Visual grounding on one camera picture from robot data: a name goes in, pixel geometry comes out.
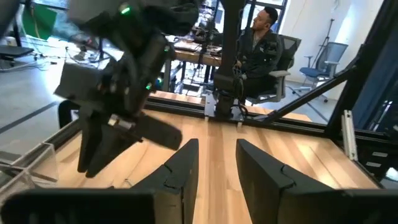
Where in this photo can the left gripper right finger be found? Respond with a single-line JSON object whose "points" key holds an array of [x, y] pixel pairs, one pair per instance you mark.
{"points": [[261, 186]]}

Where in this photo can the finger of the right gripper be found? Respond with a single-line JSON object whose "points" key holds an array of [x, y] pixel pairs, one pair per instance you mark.
{"points": [[109, 146], [85, 137]]}

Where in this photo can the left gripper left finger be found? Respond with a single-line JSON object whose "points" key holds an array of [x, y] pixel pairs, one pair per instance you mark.
{"points": [[177, 186]]}

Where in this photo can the long black pen silver tip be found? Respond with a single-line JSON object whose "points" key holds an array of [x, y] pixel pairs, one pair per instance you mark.
{"points": [[161, 133]]}

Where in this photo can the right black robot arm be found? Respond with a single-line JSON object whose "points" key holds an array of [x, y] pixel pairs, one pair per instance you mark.
{"points": [[230, 37]]}

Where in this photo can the clear acrylic organizer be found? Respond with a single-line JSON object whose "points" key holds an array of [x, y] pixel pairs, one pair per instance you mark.
{"points": [[53, 155]]}

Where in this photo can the green board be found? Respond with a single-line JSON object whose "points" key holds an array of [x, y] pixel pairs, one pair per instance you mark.
{"points": [[38, 21]]}

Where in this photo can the person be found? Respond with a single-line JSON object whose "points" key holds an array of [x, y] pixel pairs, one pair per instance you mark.
{"points": [[261, 56]]}

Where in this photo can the grey office chair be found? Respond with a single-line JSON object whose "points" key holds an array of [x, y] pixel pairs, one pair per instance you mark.
{"points": [[287, 53]]}

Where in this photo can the blue office chair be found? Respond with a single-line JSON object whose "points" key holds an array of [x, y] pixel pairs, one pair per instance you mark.
{"points": [[326, 59]]}

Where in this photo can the black tripod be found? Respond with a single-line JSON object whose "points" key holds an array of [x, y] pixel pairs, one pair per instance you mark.
{"points": [[325, 40]]}

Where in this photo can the black aluminium table frame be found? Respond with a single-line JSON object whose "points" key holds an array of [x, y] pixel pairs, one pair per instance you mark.
{"points": [[174, 104]]}

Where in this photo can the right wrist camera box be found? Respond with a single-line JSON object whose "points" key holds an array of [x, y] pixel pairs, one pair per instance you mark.
{"points": [[81, 81]]}

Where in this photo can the silver aluminium bracket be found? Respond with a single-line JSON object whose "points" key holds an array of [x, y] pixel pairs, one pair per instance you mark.
{"points": [[349, 137]]}

